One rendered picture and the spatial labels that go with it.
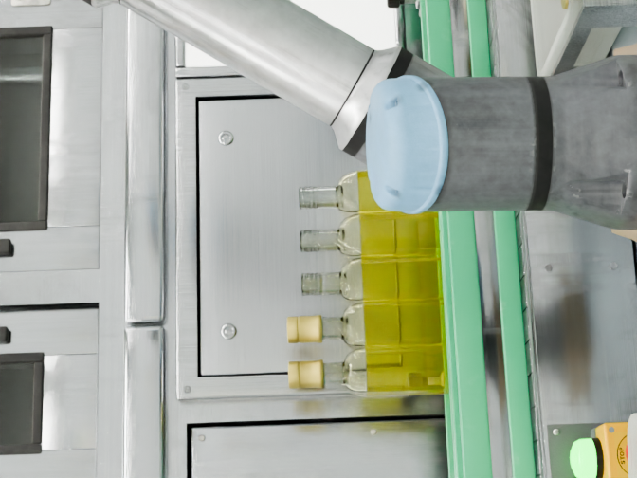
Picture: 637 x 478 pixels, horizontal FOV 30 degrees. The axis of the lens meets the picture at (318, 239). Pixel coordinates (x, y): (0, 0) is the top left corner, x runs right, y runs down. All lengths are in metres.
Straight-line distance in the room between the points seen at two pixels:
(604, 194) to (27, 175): 1.01
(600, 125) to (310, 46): 0.29
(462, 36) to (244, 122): 0.35
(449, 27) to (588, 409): 0.54
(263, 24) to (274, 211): 0.59
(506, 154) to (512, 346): 0.44
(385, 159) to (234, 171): 0.73
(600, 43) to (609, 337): 0.33
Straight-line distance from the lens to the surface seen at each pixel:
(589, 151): 1.00
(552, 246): 1.40
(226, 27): 1.13
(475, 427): 1.37
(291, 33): 1.13
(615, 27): 1.37
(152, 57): 1.78
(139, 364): 1.66
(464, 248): 1.40
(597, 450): 1.31
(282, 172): 1.70
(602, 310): 1.39
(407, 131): 0.98
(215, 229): 1.68
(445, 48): 1.59
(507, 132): 0.99
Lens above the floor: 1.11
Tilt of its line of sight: level
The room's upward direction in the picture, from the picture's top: 92 degrees counter-clockwise
